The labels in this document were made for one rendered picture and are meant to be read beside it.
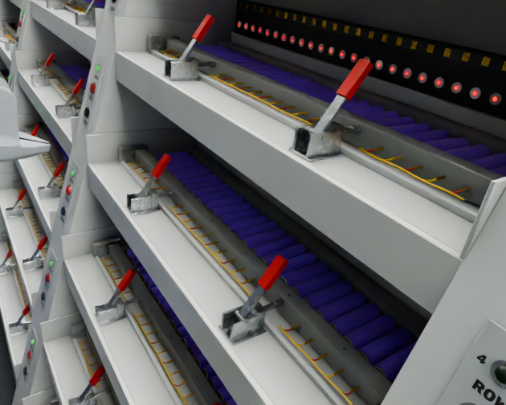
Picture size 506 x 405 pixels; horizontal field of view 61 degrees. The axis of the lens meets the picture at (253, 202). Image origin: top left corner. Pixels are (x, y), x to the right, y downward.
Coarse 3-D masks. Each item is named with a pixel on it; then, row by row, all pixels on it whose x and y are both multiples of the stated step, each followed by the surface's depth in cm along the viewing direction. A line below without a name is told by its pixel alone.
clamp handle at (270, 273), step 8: (280, 256) 41; (272, 264) 41; (280, 264) 41; (264, 272) 42; (272, 272) 41; (280, 272) 41; (264, 280) 41; (272, 280) 41; (256, 288) 42; (264, 288) 41; (256, 296) 41; (248, 304) 42; (240, 312) 42; (248, 312) 41
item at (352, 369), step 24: (144, 168) 72; (192, 216) 59; (216, 240) 55; (240, 240) 53; (240, 264) 51; (264, 264) 49; (288, 288) 46; (288, 312) 44; (312, 312) 43; (288, 336) 42; (312, 336) 41; (336, 336) 40; (312, 360) 39; (336, 360) 39; (360, 360) 38; (360, 384) 37; (384, 384) 36
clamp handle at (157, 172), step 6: (168, 156) 59; (162, 162) 60; (168, 162) 60; (156, 168) 60; (162, 168) 60; (156, 174) 60; (150, 180) 60; (144, 186) 60; (150, 186) 60; (144, 192) 60
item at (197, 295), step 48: (96, 144) 72; (144, 144) 76; (96, 192) 71; (144, 240) 55; (192, 288) 47; (240, 288) 48; (192, 336) 47; (240, 384) 39; (288, 384) 38; (336, 384) 38
